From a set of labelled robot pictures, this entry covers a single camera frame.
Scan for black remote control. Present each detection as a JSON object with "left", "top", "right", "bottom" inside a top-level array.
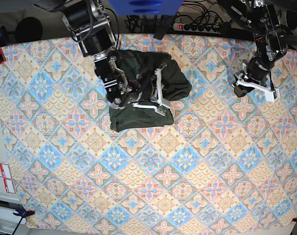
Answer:
[{"left": 153, "top": 15, "right": 174, "bottom": 40}]

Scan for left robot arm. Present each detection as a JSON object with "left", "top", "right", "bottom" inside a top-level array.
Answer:
[{"left": 232, "top": 0, "right": 297, "bottom": 102}]

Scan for white power strip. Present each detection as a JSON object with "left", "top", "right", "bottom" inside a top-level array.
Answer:
[{"left": 173, "top": 23, "right": 219, "bottom": 34}]

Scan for blue plastic box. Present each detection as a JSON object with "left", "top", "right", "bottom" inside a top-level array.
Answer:
[{"left": 108, "top": 0, "right": 183, "bottom": 16}]

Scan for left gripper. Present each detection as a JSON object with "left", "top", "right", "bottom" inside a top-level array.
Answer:
[{"left": 231, "top": 57, "right": 278, "bottom": 102}]

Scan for dark green long-sleeve shirt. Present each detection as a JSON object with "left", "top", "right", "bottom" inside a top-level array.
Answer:
[{"left": 109, "top": 50, "right": 192, "bottom": 132}]

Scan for patterned colourful tablecloth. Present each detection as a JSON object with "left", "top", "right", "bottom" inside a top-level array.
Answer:
[{"left": 0, "top": 34, "right": 297, "bottom": 235}]

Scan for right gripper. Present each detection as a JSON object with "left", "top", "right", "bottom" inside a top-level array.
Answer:
[{"left": 128, "top": 63, "right": 171, "bottom": 116}]

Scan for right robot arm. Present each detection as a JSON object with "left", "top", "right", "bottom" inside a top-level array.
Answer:
[{"left": 63, "top": 0, "right": 171, "bottom": 116}]

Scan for blue clamp orange tip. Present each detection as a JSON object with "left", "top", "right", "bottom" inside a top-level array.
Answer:
[{"left": 13, "top": 209, "right": 35, "bottom": 218}]

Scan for red white stickers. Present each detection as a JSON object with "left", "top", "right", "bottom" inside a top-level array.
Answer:
[{"left": 0, "top": 163, "right": 15, "bottom": 194}]

